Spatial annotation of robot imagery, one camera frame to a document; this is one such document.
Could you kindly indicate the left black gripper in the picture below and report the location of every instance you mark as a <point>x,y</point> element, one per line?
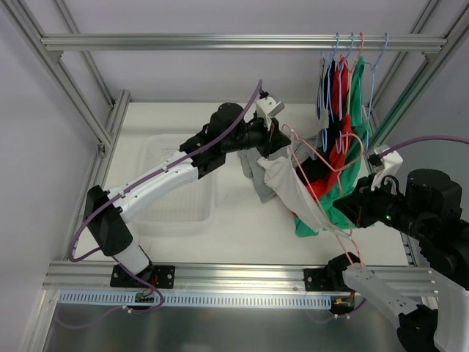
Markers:
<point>270,133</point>

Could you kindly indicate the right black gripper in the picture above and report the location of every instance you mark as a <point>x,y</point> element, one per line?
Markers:
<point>357,202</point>

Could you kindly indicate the pink wire hanger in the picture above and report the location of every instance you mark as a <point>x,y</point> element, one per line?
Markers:
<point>339,233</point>

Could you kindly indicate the white tank top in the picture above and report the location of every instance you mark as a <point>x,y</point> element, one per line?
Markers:
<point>281,177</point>

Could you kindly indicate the grey tank top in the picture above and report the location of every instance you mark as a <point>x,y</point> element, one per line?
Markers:
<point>251,169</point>

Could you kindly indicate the blue hanger with grey top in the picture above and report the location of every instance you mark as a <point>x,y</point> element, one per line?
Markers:
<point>323,94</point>

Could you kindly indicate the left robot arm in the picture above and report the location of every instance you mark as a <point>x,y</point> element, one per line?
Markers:
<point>107,212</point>

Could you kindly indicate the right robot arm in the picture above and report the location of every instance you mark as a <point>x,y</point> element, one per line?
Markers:
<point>428,211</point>

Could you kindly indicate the green tank top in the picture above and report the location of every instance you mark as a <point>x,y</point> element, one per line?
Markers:
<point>349,175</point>

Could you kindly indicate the black tank top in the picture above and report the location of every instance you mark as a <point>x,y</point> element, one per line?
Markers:
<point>313,167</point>

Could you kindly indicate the red tank top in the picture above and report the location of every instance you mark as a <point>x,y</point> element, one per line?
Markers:
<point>324,187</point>

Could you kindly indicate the blue hanger with black top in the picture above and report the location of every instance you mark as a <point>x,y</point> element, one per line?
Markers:
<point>339,94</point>

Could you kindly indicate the pink hanger with green top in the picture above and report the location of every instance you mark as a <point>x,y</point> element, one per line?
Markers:
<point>352,72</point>

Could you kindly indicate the white plastic basket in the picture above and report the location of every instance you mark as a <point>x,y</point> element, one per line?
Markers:
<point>189,207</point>

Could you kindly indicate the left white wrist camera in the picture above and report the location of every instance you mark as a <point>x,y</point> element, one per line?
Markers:
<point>267,107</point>

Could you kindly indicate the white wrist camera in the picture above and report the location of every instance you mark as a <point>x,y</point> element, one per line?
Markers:
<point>267,107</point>
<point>384,163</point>

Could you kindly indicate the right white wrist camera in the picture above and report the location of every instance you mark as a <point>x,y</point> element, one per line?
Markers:
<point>384,163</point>

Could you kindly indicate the aluminium hanging rail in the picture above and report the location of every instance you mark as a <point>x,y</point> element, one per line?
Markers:
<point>281,42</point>

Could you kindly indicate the empty blue wire hanger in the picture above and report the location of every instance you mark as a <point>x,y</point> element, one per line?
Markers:
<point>373,69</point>

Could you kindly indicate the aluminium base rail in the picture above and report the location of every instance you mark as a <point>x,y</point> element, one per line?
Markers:
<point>232,278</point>

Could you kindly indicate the white slotted cable duct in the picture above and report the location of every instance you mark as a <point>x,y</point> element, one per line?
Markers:
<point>185,299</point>

